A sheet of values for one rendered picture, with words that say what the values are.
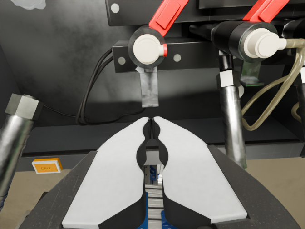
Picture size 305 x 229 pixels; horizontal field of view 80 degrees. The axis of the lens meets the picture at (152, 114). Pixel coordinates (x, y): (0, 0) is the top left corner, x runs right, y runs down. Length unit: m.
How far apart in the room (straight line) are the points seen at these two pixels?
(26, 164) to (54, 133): 0.09
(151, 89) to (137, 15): 0.14
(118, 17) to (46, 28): 0.23
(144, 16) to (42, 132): 0.38
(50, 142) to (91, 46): 0.23
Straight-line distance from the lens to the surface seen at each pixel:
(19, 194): 2.34
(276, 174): 2.18
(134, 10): 0.27
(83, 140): 0.45
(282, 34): 0.27
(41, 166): 0.45
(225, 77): 0.20
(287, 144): 0.47
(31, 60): 0.49
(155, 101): 0.15
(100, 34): 0.43
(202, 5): 0.26
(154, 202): 0.80
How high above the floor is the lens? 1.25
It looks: 62 degrees down
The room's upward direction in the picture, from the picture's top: 177 degrees clockwise
